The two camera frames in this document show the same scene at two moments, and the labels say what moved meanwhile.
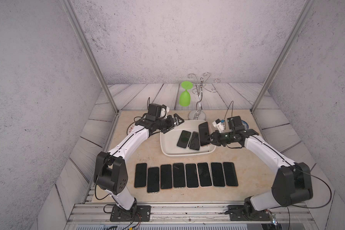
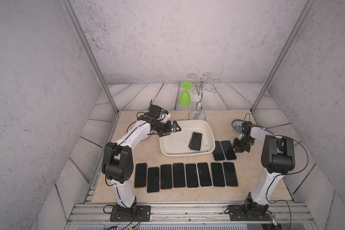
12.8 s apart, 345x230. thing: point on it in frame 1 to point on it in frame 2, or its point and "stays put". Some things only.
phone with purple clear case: (140, 178) stays put
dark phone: (204, 133) to (218, 154)
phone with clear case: (166, 181) stays put
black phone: (218, 179) stays put
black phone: (204, 174) stays put
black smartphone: (184, 139) to (228, 150)
